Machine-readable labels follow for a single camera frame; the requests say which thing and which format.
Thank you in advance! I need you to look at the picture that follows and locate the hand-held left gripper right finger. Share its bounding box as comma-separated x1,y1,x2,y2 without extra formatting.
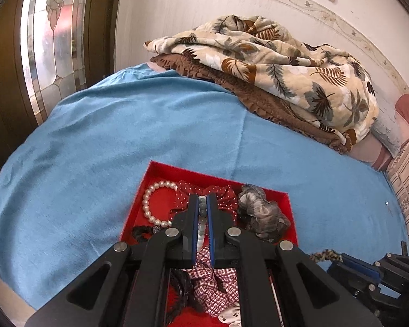
206,193,382,327

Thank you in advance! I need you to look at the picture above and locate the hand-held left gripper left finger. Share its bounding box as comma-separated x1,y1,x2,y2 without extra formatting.
25,193,200,327

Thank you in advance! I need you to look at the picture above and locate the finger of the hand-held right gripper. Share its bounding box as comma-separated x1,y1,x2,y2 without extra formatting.
327,253,384,292
373,252,409,281

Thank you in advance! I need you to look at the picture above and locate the grey white bead bracelet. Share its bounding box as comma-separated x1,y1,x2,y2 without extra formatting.
196,196,208,251

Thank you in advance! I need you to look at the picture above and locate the leopard print hair tie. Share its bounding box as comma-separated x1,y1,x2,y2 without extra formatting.
310,249,343,264

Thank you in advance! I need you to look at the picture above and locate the white pearl bracelet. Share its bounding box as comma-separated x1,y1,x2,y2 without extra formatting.
142,181,178,229

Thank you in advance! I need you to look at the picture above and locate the red tray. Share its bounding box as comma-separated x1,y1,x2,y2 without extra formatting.
119,161,299,327

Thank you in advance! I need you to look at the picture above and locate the dark beaded hair clip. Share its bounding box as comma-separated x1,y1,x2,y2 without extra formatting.
169,268,205,325

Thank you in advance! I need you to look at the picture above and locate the white cherry print scrunchie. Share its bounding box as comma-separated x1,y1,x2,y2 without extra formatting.
218,305,243,327

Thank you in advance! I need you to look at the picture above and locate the red dotted scrunchie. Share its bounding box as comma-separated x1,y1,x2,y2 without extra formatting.
174,180,239,219

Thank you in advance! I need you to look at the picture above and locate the grey sheer scrunchie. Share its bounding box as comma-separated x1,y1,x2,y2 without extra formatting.
238,184,291,242

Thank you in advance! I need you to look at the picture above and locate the red plaid scrunchie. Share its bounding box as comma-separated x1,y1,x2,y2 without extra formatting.
191,250,239,317

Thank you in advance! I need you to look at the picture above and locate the blue bed sheet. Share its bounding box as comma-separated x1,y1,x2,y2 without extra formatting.
0,63,409,310

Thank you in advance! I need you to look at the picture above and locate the brown ruffled blanket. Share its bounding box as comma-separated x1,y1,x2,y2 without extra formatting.
151,54,353,154

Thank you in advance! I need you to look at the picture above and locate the leaf print blanket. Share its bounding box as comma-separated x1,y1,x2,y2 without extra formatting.
144,14,378,144

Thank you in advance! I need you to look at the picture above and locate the wooden stained glass door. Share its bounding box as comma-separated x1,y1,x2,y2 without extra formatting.
0,0,123,184

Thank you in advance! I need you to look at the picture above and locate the dark navy hair tie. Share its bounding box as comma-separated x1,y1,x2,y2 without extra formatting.
132,224,161,243

